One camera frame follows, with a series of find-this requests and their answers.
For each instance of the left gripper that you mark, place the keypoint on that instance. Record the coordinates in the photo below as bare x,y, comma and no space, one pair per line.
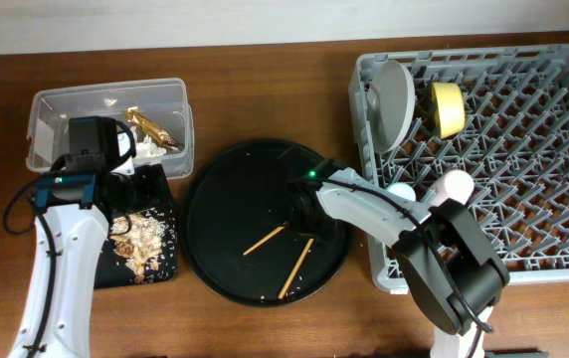
153,178

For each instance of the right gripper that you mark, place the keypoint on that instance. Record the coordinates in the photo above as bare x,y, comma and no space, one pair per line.
294,217

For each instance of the wooden chopstick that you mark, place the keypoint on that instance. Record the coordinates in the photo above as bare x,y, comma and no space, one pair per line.
295,269
264,239

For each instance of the white tissue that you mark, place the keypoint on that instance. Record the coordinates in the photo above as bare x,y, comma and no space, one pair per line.
145,146

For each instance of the gold foil wrapper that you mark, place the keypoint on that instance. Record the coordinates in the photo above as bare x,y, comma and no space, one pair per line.
157,133

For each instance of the blue cup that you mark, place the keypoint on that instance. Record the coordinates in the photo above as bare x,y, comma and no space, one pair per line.
402,190

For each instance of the food scraps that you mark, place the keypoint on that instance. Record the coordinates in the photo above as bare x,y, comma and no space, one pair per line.
140,241

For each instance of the grey plate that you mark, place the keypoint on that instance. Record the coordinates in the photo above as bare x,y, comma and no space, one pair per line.
391,103

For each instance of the pink cup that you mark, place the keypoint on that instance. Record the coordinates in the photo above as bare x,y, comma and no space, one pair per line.
456,184

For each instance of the yellow bowl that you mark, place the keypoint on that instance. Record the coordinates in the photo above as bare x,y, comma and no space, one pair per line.
450,117

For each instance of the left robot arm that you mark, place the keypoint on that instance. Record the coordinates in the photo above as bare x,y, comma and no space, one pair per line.
99,222

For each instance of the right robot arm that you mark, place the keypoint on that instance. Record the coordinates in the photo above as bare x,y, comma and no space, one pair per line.
453,272

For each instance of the clear plastic bin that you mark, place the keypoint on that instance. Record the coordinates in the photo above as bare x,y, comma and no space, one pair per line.
163,101

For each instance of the round black tray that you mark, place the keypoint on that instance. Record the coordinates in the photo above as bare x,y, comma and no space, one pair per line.
233,202

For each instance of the black rectangular tray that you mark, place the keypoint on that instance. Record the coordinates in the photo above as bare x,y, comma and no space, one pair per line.
110,270

